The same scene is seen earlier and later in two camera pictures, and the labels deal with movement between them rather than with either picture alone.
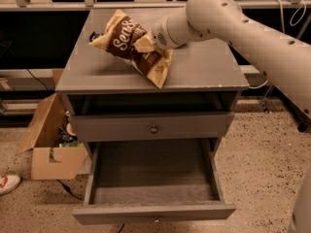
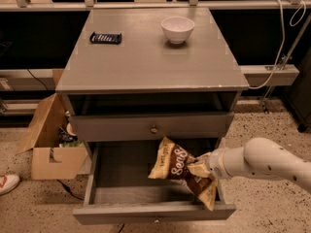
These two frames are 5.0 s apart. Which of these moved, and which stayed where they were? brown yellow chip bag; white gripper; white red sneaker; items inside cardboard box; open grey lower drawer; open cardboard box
Moved: white gripper; brown yellow chip bag
Stayed: white red sneaker; items inside cardboard box; open cardboard box; open grey lower drawer
